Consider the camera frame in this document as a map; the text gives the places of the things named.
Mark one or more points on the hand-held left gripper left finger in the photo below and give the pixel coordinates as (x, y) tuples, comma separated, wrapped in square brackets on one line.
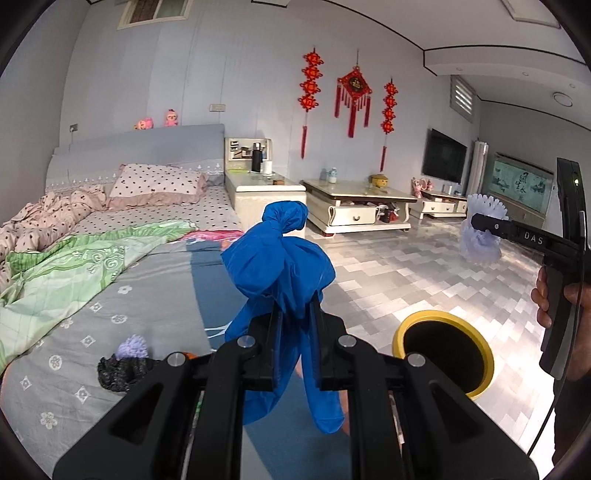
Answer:
[(271, 350)]

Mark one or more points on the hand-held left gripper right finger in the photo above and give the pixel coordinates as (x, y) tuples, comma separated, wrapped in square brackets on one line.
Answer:
[(318, 350)]

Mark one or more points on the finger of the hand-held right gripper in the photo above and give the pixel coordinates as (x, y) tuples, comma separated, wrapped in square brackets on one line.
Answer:
[(526, 236)]

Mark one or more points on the white plastic wrapper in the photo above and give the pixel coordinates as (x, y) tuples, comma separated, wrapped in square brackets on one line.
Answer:
[(482, 247)]

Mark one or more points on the blue plastic bag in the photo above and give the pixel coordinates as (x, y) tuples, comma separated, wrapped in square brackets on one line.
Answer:
[(281, 267)]

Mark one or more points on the yellow trash bin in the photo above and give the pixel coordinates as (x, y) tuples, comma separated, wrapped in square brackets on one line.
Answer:
[(441, 355)]

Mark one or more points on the black plastic bag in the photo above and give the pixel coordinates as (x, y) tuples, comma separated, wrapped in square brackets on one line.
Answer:
[(122, 374)]

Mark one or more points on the person's right forearm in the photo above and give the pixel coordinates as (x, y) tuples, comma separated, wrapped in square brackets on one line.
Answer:
[(572, 424)]

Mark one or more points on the person's right hand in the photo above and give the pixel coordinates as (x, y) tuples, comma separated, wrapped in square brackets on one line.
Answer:
[(581, 332)]

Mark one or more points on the grey cabinet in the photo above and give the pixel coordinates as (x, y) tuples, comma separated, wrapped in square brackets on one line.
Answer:
[(528, 216)]

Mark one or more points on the glass fish tank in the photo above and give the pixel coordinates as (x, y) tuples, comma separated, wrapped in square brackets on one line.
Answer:
[(517, 182)]

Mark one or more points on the white standing air conditioner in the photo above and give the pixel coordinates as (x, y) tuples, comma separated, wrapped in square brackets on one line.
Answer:
[(478, 168)]

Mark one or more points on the cream television stand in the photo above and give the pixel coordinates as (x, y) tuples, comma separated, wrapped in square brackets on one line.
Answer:
[(438, 206)]

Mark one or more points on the round ceiling lamp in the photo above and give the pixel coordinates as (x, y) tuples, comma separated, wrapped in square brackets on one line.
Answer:
[(562, 99)]

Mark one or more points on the black flat television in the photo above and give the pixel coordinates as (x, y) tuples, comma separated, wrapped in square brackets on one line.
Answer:
[(444, 156)]

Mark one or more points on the pink toy figure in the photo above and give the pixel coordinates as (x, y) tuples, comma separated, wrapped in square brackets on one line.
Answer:
[(421, 188)]

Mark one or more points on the grey blue orange blanket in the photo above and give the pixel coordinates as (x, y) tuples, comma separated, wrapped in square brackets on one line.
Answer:
[(152, 314)]

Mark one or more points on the pink floral cloth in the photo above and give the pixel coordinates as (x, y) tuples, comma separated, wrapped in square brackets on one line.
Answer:
[(210, 236)]

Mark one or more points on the purple fluffy pompom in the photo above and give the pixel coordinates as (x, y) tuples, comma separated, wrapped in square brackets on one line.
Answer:
[(133, 347)]

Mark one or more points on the cream coffee table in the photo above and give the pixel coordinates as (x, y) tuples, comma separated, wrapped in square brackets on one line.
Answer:
[(351, 214)]

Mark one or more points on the cream nightstand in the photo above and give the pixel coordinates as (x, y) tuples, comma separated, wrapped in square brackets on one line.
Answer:
[(258, 196)]

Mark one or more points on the yellow toy pot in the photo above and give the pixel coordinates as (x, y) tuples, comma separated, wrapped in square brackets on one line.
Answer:
[(379, 181)]

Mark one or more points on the small clear jar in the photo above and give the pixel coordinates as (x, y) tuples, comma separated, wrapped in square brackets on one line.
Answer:
[(333, 174)]

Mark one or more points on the white cup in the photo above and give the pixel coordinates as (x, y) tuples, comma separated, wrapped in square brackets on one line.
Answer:
[(267, 167)]

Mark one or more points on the black thermos bottle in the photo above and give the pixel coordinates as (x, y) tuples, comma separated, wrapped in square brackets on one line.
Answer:
[(256, 159)]

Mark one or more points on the pink polka-dot pillow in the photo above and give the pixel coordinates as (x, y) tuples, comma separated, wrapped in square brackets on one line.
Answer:
[(154, 184)]

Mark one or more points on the green patterned quilt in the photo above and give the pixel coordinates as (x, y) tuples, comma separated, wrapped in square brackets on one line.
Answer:
[(69, 272)]

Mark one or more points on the red diamond knot hanging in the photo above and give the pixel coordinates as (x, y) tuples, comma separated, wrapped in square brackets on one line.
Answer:
[(354, 85)]

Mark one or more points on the grey upholstered bed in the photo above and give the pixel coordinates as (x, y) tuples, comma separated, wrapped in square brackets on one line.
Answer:
[(152, 147)]

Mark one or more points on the pink plush toy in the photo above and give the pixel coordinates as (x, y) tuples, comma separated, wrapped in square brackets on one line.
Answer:
[(144, 123), (171, 118)]

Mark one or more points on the pink polka-dot quilt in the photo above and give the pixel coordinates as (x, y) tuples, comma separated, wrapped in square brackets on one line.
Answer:
[(51, 214)]

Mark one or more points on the long red knot hanging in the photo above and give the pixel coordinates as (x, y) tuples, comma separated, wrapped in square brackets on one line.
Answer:
[(310, 85)]

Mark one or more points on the high wall window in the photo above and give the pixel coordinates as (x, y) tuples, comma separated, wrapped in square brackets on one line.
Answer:
[(152, 11)]

